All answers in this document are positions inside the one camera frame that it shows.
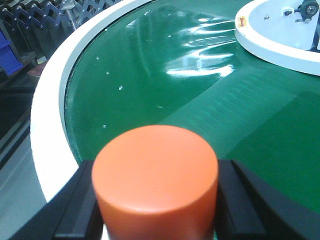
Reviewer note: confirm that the expandable roller conveyor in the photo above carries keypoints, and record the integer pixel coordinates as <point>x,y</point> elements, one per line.
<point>45,24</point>

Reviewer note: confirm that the green conveyor belt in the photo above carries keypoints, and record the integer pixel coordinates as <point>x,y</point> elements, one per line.
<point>177,62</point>

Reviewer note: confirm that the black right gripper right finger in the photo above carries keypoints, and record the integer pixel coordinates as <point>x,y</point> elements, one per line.
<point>248,208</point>

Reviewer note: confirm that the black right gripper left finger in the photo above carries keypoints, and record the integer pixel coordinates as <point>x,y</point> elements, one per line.
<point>72,214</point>

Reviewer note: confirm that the white outer conveyor rim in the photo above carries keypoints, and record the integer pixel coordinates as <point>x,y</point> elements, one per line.
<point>53,159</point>

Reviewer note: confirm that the orange cylindrical capacitor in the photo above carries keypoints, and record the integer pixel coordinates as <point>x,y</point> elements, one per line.
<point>157,182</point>

